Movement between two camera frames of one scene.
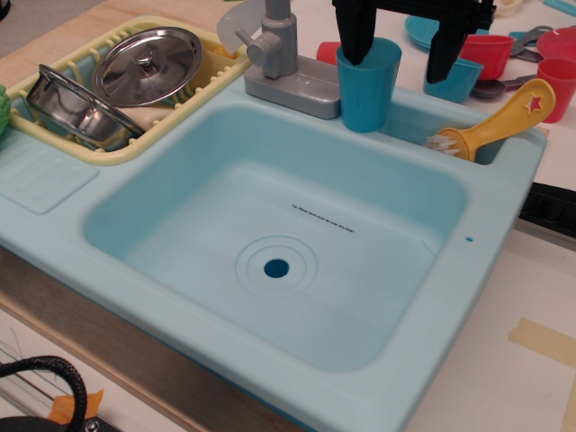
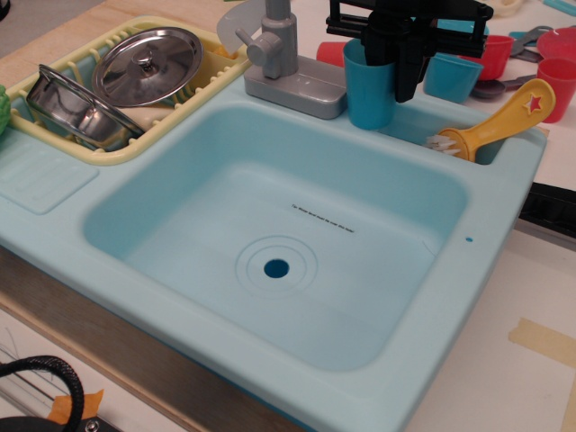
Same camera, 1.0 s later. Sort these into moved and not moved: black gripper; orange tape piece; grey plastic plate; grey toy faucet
Moved: black gripper
Not moved: grey plastic plate; grey toy faucet; orange tape piece
